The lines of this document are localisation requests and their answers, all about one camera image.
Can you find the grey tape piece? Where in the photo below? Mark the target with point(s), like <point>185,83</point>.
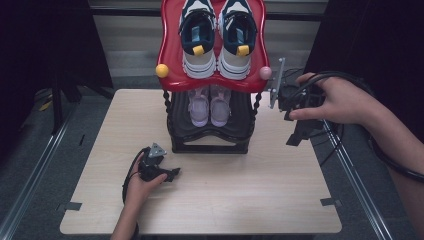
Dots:
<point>330,202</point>
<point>69,206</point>

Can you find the person's right hand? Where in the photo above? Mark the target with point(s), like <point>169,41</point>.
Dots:
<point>346,103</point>

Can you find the red and black shoe rack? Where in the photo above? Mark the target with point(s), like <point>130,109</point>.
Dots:
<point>213,135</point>

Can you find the yellow tape strip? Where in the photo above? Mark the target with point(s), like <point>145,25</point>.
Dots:
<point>45,106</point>

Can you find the navy white sneaker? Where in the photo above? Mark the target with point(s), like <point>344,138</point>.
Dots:
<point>199,36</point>
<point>237,36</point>

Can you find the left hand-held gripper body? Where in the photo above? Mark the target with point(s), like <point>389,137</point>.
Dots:
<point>150,166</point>

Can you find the metal floor rail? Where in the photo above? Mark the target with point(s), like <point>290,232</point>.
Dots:
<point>358,186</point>
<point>41,168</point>

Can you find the purple sandal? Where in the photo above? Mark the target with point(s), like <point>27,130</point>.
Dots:
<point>220,107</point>
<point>199,107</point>

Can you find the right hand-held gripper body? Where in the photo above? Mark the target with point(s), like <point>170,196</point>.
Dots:
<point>300,98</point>

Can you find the dark curtain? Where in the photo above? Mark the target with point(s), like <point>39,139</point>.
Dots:
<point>383,40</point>
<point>40,40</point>

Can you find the person's left hand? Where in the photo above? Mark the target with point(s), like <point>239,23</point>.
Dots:
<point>138,191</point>

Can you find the black metal stand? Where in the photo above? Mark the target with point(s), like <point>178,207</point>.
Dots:
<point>57,103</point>

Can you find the small black tape strip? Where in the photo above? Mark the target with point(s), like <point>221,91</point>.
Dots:
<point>81,140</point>

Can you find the black horizontal bar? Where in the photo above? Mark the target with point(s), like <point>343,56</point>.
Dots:
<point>126,12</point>

